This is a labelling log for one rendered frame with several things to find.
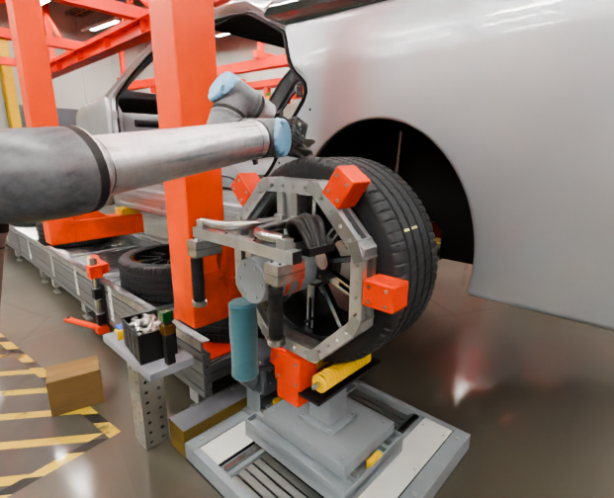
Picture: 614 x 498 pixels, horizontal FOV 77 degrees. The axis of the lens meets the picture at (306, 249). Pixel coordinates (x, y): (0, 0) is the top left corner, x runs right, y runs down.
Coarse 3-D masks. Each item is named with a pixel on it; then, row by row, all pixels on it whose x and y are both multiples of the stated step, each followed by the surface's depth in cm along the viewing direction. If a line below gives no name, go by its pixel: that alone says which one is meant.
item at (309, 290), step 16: (272, 208) 131; (336, 240) 117; (336, 256) 121; (320, 272) 128; (336, 272) 120; (288, 304) 140; (304, 304) 143; (320, 304) 146; (336, 304) 122; (288, 320) 134; (304, 320) 135; (320, 320) 137; (336, 320) 121; (320, 336) 124
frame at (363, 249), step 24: (264, 192) 118; (288, 192) 111; (312, 192) 104; (240, 216) 129; (336, 216) 100; (360, 240) 97; (360, 264) 97; (360, 288) 99; (264, 312) 136; (360, 312) 100; (288, 336) 124; (336, 336) 108; (312, 360) 116
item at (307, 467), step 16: (256, 416) 157; (256, 432) 149; (272, 432) 149; (272, 448) 143; (288, 448) 141; (384, 448) 139; (400, 448) 146; (288, 464) 138; (304, 464) 132; (320, 464) 134; (368, 464) 131; (384, 464) 138; (304, 480) 133; (320, 480) 127; (336, 480) 127; (352, 480) 125; (368, 480) 130; (336, 496) 123; (352, 496) 124
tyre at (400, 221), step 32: (320, 160) 112; (352, 160) 117; (384, 192) 106; (384, 224) 100; (416, 224) 110; (384, 256) 102; (416, 256) 107; (416, 288) 108; (384, 320) 106; (416, 320) 123; (352, 352) 116
